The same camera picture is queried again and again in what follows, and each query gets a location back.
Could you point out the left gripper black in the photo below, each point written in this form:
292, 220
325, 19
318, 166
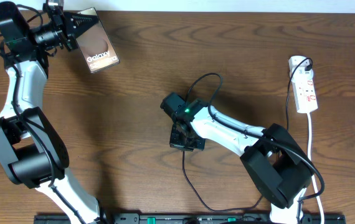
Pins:
61, 22

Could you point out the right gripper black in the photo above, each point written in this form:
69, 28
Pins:
174, 142

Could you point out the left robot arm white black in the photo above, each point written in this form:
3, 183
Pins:
31, 151

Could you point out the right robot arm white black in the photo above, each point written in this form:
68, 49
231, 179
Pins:
280, 170

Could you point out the black plug in strip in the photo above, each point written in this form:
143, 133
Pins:
308, 67

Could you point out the white power strip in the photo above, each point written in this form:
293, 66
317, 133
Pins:
302, 83

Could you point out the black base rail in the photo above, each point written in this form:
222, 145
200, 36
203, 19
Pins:
134, 218

